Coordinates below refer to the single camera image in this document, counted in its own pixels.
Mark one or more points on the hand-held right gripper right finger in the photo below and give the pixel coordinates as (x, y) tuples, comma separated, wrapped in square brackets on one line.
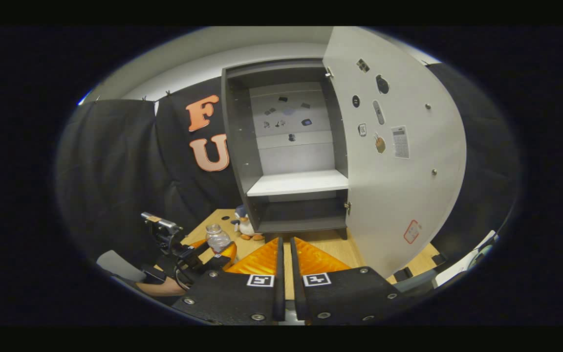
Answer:
[(297, 293)]

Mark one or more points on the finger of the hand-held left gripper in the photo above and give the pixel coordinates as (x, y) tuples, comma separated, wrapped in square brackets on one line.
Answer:
[(215, 261), (194, 250)]

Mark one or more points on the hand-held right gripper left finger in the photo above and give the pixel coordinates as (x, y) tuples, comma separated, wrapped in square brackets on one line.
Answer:
[(279, 293)]

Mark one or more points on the clear plastic bottle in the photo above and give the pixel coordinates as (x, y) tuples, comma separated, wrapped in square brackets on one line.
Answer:
[(218, 239)]

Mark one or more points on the grey cabinet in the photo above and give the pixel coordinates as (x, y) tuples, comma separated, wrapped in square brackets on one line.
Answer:
[(235, 146)]

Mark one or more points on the beige cabinet door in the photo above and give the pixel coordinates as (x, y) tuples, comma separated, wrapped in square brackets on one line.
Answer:
[(399, 195)]

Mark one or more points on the white cabinet shelf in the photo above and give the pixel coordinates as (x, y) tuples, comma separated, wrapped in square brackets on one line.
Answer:
[(296, 183)]

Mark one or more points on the penguin plush toy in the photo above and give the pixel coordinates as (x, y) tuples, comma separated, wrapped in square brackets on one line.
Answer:
[(245, 226)]

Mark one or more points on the black backdrop cloth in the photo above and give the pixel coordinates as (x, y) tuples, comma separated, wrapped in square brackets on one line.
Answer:
[(115, 161)]

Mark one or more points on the long ceiling light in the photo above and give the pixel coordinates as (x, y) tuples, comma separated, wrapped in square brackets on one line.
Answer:
[(85, 98)]

